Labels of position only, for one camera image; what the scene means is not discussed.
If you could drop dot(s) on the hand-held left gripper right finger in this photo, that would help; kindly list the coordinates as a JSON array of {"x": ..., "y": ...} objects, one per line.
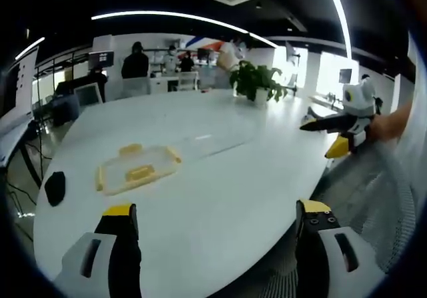
[{"x": 328, "y": 244}]

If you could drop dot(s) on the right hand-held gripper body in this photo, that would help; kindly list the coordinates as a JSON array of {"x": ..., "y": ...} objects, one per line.
[{"x": 357, "y": 103}]

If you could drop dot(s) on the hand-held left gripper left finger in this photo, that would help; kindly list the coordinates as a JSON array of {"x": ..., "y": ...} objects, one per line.
[{"x": 110, "y": 244}]

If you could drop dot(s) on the clear plastic food container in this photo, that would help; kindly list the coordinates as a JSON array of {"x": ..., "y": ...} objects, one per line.
[{"x": 138, "y": 169}]

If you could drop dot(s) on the person's right hand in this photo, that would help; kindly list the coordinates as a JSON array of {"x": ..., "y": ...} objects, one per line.
[{"x": 383, "y": 128}]

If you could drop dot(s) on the grey computer monitor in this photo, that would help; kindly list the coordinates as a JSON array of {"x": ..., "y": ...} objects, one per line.
[{"x": 345, "y": 75}]

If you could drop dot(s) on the grey mesh chair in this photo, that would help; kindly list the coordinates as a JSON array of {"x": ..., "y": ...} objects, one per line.
[{"x": 363, "y": 204}]

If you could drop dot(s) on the black cloth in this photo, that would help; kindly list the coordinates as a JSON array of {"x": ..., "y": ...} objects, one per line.
[{"x": 55, "y": 188}]

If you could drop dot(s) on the potted green plant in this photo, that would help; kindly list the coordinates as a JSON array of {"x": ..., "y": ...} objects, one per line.
[{"x": 258, "y": 81}]

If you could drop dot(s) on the clear plastic sheet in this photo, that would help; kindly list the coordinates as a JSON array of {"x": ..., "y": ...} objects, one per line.
[{"x": 207, "y": 131}]

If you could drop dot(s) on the white office chair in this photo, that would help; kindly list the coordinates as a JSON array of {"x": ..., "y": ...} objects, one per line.
[
  {"x": 88, "y": 94},
  {"x": 189, "y": 81}
]

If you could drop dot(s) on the white side desk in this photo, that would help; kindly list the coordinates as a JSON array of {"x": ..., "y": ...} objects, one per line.
[{"x": 11, "y": 134}]

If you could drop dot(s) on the black monitor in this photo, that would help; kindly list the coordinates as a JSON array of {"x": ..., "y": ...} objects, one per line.
[{"x": 101, "y": 59}]

